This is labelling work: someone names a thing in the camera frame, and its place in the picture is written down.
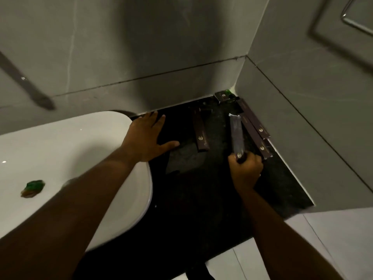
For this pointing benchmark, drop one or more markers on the person's right fingers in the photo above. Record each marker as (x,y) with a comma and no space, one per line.
(247,161)

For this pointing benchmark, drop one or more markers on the person's right hand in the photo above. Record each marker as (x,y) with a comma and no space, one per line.
(246,173)

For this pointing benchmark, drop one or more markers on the long brown toiletry box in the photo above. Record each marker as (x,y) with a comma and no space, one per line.
(201,131)
(253,119)
(258,139)

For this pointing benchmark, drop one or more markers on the person's left hand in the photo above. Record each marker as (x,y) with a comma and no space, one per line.
(142,139)

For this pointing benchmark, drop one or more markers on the person's left thumb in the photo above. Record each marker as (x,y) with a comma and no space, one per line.
(169,145)

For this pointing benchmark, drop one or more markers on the long brown sachet packet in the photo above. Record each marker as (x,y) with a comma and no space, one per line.
(236,134)

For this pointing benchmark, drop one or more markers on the small green toiletry item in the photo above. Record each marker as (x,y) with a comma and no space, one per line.
(227,92)

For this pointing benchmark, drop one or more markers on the green soap piece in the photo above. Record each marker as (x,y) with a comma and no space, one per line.
(33,188)

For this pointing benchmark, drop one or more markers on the white ceramic sink basin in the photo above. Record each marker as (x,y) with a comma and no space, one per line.
(58,142)

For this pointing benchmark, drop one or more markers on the person's right forearm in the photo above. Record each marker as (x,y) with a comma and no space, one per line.
(279,239)

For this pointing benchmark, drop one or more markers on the person's left forearm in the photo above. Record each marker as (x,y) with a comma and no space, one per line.
(67,209)

